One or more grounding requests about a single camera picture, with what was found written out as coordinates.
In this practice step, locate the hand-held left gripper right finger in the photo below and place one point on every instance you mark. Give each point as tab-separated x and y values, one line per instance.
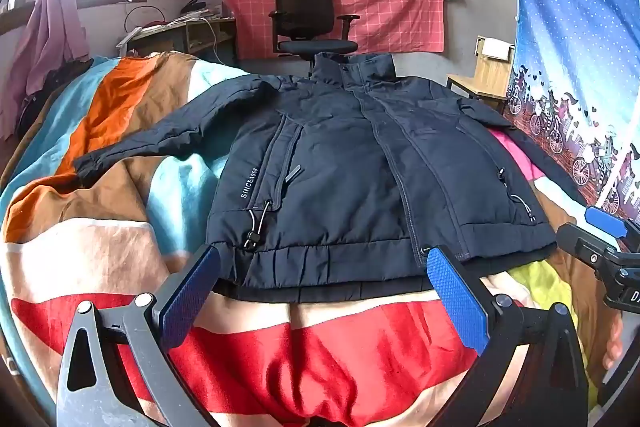
457	297

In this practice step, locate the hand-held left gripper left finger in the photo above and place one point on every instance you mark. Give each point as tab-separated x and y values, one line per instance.
192	297

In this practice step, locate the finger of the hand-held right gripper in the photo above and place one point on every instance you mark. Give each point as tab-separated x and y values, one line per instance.
605	220
582	244

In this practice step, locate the navy padded jacket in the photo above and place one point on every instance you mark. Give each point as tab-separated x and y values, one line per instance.
340	167

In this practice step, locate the person's right hand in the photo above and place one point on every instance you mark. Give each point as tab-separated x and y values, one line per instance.
614	342

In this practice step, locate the colourful striped blanket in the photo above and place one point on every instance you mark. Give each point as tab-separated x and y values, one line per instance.
100	257

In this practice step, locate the wooden chair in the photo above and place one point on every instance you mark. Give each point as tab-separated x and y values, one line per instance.
487	77

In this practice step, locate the blue printed curtain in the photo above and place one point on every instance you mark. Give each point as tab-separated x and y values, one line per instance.
565	32

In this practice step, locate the white paper sheet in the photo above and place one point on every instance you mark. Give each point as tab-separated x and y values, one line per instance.
500	48

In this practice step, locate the dark cloth pile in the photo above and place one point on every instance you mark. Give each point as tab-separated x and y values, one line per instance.
55	82

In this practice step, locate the wooden desk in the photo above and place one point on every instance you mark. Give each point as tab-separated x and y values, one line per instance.
200	34

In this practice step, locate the pink hanging garment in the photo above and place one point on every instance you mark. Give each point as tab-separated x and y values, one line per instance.
50	32

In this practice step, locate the black office chair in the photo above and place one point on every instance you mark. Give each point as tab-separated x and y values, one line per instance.
302	7

